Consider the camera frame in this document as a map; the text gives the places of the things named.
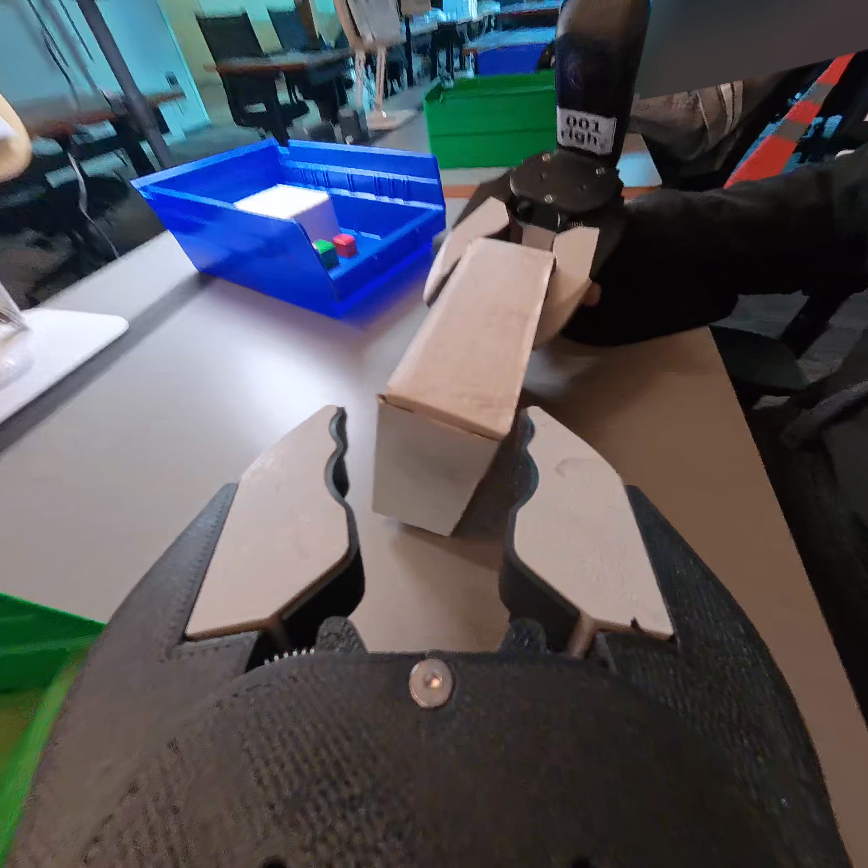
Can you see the wooden table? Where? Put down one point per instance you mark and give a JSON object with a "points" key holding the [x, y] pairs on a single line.
{"points": [[271, 64]]}

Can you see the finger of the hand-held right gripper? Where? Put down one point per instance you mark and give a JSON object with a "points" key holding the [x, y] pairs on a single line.
{"points": [[461, 244], [573, 271]]}

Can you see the red cube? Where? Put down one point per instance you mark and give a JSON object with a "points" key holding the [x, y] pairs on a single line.
{"points": [[345, 245]]}

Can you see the black pole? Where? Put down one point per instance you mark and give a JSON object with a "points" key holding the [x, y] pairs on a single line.
{"points": [[127, 88]]}

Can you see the green plastic bin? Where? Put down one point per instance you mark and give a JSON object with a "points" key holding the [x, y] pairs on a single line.
{"points": [[488, 122], [34, 651]]}

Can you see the wooden block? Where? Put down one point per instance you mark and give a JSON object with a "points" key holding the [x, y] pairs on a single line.
{"points": [[288, 207]]}

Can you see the person's right forearm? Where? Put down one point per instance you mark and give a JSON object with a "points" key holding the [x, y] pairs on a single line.
{"points": [[800, 224]]}

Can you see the orange striped garment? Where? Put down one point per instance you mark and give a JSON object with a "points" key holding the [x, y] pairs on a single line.
{"points": [[807, 115]]}

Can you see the white cardboard box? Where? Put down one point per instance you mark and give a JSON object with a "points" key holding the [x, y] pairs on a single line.
{"points": [[468, 339]]}

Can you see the green cube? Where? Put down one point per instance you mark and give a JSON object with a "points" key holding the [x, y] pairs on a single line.
{"points": [[327, 256]]}

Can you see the blue plastic bin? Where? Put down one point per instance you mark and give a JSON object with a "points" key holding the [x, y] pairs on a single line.
{"points": [[237, 251], [512, 61]]}

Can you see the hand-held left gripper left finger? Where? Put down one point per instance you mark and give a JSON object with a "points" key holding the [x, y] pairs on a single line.
{"points": [[278, 529]]}

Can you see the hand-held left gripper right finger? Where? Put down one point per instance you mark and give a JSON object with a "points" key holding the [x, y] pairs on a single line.
{"points": [[590, 536]]}

